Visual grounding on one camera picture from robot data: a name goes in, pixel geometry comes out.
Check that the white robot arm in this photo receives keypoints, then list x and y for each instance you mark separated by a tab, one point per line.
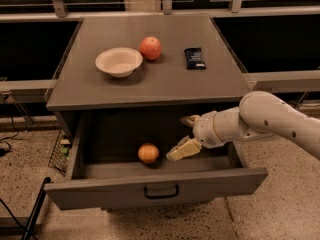
259	115

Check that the dark blue snack bar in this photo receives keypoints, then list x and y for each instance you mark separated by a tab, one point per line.
194	59

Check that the black drawer handle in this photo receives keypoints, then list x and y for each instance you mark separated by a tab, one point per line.
161	193

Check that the metal window railing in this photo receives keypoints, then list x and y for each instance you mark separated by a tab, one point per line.
300	81

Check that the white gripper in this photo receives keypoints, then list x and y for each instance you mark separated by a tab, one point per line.
204	130

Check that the red apple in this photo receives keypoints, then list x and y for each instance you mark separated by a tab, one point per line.
150	48

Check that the orange fruit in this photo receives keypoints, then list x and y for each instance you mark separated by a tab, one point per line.
148	153

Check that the grey cabinet with counter top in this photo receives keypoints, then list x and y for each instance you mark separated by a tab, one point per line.
81	86

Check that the black metal stand leg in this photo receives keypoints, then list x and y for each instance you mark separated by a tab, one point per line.
31	222

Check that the black wire basket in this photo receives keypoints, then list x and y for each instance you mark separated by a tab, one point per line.
60	155

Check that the white bowl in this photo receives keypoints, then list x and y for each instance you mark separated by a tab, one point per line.
119	62

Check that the open grey top drawer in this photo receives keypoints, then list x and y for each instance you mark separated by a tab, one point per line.
105	171

